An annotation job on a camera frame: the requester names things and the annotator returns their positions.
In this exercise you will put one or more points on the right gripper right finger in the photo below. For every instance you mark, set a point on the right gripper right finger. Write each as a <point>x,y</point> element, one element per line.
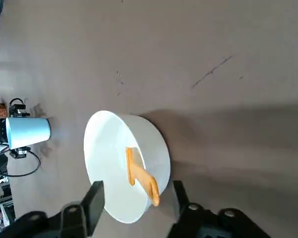
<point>188,218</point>

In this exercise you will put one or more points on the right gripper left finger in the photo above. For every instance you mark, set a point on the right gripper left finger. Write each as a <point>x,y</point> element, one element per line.
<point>89,213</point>

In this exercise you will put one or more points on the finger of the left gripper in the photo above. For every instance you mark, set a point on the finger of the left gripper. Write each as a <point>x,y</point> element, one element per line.
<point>20,153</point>
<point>18,109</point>

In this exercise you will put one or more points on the blue cup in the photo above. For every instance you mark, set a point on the blue cup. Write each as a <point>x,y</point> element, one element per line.
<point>27,132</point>

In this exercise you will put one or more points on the white bowl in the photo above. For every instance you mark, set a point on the white bowl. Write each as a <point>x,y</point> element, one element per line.
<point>109,173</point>

